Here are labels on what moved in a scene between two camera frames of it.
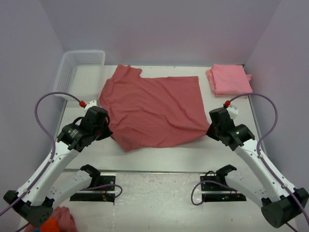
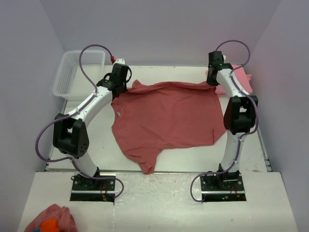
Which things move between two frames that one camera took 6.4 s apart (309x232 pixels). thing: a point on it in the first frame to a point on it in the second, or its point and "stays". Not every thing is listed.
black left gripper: [105, 132] to [119, 88]
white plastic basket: [80, 73] stays
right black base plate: [217, 192] stays
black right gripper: [212, 131] to [211, 79]
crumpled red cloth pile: [65, 220] stays
